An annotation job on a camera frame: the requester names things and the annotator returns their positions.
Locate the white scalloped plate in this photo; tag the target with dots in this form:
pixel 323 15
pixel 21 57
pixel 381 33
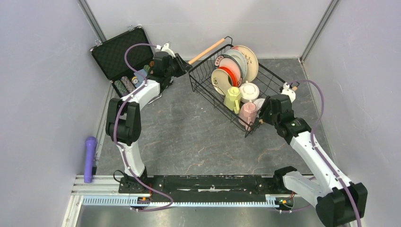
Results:
pixel 238 56

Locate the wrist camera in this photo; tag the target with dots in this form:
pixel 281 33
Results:
pixel 289 90
pixel 166 48

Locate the cream plate with black spot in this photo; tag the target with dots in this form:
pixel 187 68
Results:
pixel 221 81

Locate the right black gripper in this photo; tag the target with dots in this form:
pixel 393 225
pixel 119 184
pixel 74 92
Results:
pixel 265 106

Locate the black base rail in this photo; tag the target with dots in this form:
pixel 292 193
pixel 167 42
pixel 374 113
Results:
pixel 203 190

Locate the orange plate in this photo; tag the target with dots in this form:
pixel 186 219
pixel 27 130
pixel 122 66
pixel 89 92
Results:
pixel 231 76

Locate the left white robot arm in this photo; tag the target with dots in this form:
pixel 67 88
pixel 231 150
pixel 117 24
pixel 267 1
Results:
pixel 124 115

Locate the black poker chip case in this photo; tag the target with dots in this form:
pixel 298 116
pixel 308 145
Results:
pixel 109 56

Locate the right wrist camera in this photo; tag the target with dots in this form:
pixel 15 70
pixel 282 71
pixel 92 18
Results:
pixel 289 90

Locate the purple flashlight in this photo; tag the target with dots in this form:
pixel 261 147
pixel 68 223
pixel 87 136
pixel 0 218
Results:
pixel 91 144

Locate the pink mug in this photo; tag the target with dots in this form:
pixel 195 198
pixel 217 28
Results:
pixel 247 115

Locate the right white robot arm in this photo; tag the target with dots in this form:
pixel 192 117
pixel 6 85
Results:
pixel 336 199

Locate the white cup with handle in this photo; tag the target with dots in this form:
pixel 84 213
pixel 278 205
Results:
pixel 249 92

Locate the blue card deck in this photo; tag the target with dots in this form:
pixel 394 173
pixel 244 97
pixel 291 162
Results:
pixel 140 75

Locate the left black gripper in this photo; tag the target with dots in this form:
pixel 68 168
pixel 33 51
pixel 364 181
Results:
pixel 183 66

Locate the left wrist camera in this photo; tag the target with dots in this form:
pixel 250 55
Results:
pixel 166 48

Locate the black wire dish rack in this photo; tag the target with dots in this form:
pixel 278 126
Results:
pixel 267 81

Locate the yellow green mug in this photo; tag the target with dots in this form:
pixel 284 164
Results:
pixel 232 99

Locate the pink and cream plate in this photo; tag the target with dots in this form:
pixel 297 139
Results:
pixel 251 60

